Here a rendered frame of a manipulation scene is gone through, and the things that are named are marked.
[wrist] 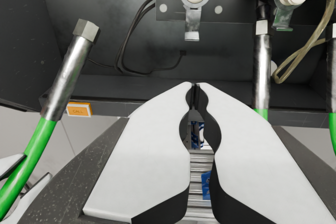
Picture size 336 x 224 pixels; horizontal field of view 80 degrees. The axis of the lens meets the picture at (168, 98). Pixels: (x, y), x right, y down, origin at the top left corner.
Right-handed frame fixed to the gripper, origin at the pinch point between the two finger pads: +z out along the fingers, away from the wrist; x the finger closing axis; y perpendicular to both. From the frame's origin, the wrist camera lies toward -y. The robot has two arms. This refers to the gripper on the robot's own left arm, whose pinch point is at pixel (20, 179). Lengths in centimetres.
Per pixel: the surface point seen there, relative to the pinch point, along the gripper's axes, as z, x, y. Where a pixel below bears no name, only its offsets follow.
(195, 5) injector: 19.7, 1.5, -4.7
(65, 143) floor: -21, -28, 191
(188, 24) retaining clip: 18.9, 2.0, -3.2
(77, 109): 7.0, -6.2, 26.1
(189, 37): 18.0, 2.9, -3.1
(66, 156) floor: -32, -21, 205
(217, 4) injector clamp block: 29.3, 2.6, 2.9
